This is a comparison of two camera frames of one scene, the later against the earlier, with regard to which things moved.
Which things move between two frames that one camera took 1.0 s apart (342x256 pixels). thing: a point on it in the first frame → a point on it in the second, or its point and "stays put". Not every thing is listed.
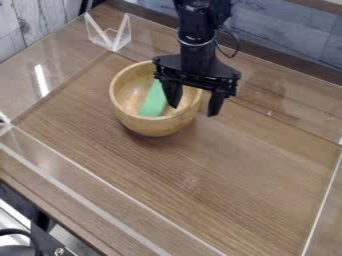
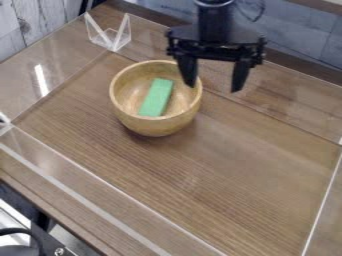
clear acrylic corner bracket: (109, 38) stays put
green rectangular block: (155, 101) stays put
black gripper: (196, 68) → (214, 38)
